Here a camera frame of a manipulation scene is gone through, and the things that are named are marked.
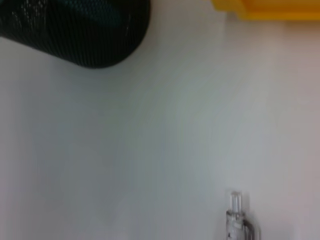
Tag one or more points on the silver pen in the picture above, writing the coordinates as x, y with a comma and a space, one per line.
236, 220

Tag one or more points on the black mesh pen holder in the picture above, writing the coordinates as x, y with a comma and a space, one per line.
75, 37

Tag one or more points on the yellow plastic bin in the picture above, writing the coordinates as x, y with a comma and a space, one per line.
275, 10

